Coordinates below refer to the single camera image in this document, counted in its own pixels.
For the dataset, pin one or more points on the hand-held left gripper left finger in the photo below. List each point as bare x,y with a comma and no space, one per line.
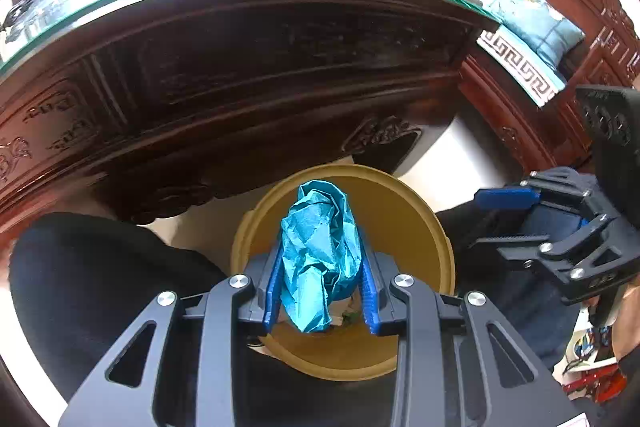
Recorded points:
272,287

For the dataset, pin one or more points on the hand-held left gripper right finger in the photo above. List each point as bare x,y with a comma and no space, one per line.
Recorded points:
369,297

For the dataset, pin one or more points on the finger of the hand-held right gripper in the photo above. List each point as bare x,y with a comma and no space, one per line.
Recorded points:
515,244
505,198

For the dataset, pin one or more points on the teal paper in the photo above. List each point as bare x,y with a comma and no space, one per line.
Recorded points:
320,247

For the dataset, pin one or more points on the tan plastic bin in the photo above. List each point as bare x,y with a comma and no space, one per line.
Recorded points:
410,227

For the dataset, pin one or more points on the person's right leg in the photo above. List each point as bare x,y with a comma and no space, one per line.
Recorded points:
530,307

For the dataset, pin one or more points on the person's leg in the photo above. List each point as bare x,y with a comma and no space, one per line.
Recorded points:
100,282
530,307

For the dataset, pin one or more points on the colourful printed package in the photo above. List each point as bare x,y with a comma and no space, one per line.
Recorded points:
590,347

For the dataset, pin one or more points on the blue bench seat cushion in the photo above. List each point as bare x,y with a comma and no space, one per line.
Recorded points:
515,52

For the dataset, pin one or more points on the person's left leg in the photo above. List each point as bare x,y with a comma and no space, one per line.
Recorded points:
100,282

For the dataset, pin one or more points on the blue floral pillow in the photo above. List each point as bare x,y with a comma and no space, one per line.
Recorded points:
535,17

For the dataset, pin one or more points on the carved wooden glass-top table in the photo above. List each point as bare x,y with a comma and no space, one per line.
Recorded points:
250,82

